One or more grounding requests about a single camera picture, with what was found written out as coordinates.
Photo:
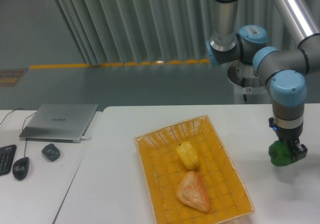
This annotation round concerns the yellow woven basket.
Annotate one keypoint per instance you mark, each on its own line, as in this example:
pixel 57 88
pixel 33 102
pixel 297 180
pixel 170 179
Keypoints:
pixel 164 172

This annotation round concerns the black keyboard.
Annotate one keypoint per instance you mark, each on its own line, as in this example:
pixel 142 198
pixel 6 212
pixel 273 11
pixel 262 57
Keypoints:
pixel 7 154

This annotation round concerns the yellow bell pepper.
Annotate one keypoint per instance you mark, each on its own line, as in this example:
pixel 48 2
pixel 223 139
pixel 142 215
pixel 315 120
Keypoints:
pixel 188 155

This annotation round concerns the small black gadget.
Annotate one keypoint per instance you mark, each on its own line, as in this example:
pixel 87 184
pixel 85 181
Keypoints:
pixel 51 152

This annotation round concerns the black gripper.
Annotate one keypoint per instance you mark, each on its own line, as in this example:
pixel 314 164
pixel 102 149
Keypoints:
pixel 291 135

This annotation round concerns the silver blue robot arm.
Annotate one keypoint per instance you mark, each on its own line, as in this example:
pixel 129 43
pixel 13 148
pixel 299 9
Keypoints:
pixel 281 73

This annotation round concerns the triangular pastry bread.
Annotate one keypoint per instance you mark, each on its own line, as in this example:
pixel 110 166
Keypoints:
pixel 193 192

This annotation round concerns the black computer mouse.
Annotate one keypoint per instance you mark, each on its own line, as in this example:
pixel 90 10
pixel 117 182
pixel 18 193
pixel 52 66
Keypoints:
pixel 21 168

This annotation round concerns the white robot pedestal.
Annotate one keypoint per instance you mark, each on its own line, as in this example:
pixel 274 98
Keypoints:
pixel 247 87

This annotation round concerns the silver closed laptop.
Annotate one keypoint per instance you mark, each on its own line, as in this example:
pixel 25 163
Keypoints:
pixel 60 123

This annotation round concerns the grey pleated curtain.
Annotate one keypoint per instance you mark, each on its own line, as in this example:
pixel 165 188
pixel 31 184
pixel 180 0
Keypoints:
pixel 146 31

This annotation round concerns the green bell pepper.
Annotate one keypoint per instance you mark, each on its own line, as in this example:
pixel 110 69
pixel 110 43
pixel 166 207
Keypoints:
pixel 280 154

